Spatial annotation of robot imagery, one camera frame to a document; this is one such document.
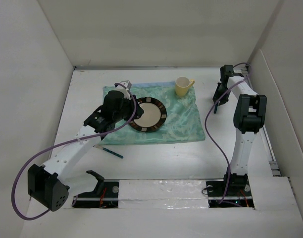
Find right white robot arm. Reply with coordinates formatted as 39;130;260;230
212;65;267;176

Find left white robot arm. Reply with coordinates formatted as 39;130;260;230
28;90;143;212

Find yellow cup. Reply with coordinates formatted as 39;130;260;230
175;77;195;97

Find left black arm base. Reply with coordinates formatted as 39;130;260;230
71;170;120;209

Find silver table knife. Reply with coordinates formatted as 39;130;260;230
213;101;219;114

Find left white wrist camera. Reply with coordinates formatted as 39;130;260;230
114;80;132;99

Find fork with teal handle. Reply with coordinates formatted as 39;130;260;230
94;145;124;159

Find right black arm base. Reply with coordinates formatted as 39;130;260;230
202;174;254;208

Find green patterned cloth napkin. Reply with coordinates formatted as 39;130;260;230
100;81;205;145

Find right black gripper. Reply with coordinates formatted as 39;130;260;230
213;82;231;105

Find dark rimmed cream plate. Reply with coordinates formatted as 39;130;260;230
129;97;167;133

